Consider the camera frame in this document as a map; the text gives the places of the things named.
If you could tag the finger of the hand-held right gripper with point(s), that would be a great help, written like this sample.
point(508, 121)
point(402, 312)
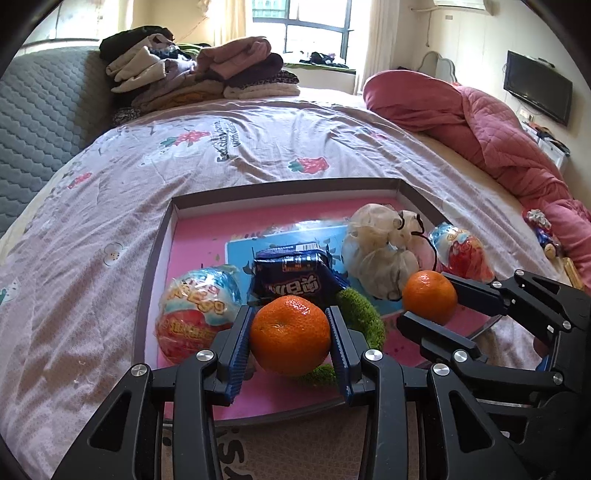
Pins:
point(443, 341)
point(480, 295)

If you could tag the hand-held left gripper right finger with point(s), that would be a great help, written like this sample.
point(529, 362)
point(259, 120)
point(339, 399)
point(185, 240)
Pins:
point(339, 355)

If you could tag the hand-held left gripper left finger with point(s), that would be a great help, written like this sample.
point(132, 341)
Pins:
point(238, 364)

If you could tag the foil-wrapped toy egg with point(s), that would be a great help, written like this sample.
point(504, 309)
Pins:
point(198, 314)
point(461, 254)

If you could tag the orange mandarin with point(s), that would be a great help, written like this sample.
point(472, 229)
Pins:
point(429, 297)
point(291, 334)

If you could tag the blue snack packet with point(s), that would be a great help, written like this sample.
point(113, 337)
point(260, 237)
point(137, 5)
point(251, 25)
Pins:
point(295, 277)

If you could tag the shallow grey cardboard box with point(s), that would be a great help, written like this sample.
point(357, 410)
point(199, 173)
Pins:
point(157, 277)

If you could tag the small blue wrapped snack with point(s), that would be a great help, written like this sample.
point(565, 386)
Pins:
point(549, 243)

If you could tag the yellow snack packet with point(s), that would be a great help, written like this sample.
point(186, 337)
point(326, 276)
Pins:
point(572, 273)

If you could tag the red white wrapped candy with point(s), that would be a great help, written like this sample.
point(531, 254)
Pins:
point(537, 219)

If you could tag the pink and blue book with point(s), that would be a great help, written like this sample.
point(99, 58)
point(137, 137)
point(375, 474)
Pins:
point(203, 240)

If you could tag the white low cabinet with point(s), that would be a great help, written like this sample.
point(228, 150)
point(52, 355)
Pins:
point(547, 143)

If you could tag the pink quilted blanket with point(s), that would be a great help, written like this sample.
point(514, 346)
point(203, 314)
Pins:
point(485, 124)

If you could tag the strawberry print bed sheet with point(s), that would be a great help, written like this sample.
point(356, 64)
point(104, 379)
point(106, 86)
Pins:
point(115, 221)

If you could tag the black flat television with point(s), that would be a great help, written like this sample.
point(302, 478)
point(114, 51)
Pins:
point(538, 87)

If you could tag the white curved chair back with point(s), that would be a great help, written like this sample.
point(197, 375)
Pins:
point(436, 67)

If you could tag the cream curtain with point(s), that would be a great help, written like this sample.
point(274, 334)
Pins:
point(231, 21)
point(374, 41)

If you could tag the green windowsill mat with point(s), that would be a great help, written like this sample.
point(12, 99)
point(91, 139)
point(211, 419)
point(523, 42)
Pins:
point(323, 68)

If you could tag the dark clothes on windowsill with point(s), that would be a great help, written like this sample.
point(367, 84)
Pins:
point(321, 58)

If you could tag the white air conditioner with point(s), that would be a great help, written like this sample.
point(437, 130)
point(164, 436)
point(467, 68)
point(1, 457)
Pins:
point(461, 5)

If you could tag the pile of folded clothes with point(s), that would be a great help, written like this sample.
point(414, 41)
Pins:
point(194, 69)

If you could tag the grey quilted headboard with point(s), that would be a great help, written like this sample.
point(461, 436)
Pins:
point(41, 129)

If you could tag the dark framed window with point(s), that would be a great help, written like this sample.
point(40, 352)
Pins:
point(304, 27)

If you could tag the blossom painted wall panel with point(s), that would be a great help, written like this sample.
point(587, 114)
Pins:
point(83, 18)

